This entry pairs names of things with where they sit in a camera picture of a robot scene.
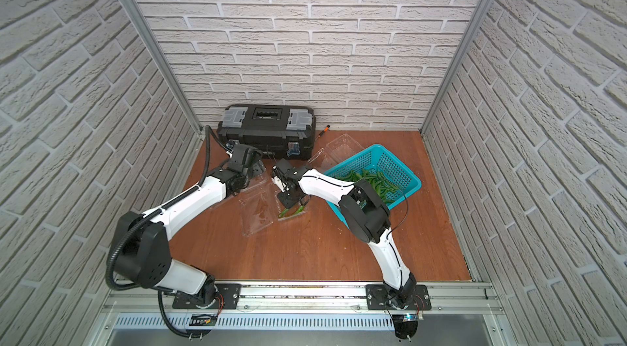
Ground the clear clamshell front container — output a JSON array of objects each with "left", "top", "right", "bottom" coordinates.
[{"left": 237, "top": 184, "right": 307, "bottom": 238}]

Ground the clear clamshell container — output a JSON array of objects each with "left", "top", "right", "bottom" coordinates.
[
  {"left": 308, "top": 134, "right": 364, "bottom": 173},
  {"left": 211, "top": 169, "right": 252, "bottom": 209},
  {"left": 237, "top": 184, "right": 307, "bottom": 238}
]

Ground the teal plastic basket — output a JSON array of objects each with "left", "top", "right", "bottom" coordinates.
[{"left": 325, "top": 144, "right": 422, "bottom": 210}]

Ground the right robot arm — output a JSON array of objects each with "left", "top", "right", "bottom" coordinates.
[{"left": 272, "top": 160, "right": 416, "bottom": 309}]

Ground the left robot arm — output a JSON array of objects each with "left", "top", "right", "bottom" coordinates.
[{"left": 104, "top": 144, "right": 265, "bottom": 308}]

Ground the black plastic toolbox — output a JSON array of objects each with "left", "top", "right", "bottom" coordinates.
[{"left": 217, "top": 104, "right": 316, "bottom": 160}]

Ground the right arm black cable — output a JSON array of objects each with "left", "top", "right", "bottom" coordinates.
[{"left": 386, "top": 193, "right": 410, "bottom": 244}]

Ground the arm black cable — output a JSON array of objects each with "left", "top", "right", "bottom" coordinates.
[
  {"left": 156, "top": 289, "right": 202, "bottom": 338},
  {"left": 386, "top": 193, "right": 410, "bottom": 244}
]

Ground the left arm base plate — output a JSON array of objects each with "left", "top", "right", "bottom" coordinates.
[{"left": 172, "top": 282, "right": 242, "bottom": 310}]

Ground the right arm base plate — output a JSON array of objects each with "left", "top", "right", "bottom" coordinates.
[{"left": 365, "top": 284, "right": 432, "bottom": 312}]

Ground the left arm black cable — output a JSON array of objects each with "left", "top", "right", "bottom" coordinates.
[{"left": 156, "top": 289, "right": 202, "bottom": 338}]

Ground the aluminium front rail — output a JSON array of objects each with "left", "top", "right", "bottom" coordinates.
[{"left": 102, "top": 279, "right": 506, "bottom": 318}]

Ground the left corner metal post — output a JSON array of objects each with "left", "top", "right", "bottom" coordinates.
[{"left": 119, "top": 0, "right": 204, "bottom": 139}]

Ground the corner metal post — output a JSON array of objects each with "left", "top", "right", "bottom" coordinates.
[
  {"left": 119, "top": 0, "right": 204, "bottom": 139},
  {"left": 420, "top": 0, "right": 494, "bottom": 135}
]

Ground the right corner metal post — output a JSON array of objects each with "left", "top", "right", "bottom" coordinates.
[{"left": 420, "top": 0, "right": 494, "bottom": 135}]

